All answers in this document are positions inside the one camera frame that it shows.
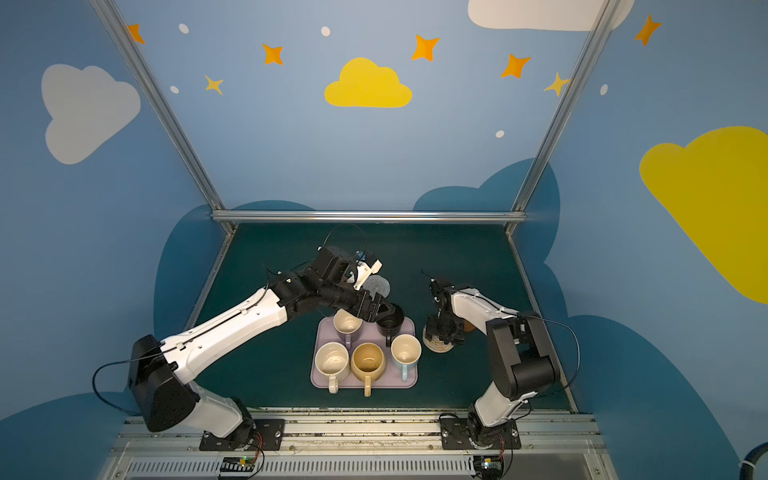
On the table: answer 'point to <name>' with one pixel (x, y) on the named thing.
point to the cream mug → (332, 361)
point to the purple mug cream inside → (347, 325)
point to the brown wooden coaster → (468, 327)
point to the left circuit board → (237, 464)
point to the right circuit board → (488, 467)
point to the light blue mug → (405, 351)
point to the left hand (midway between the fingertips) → (382, 299)
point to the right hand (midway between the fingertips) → (442, 336)
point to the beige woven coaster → (435, 344)
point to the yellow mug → (368, 361)
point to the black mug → (390, 325)
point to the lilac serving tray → (324, 331)
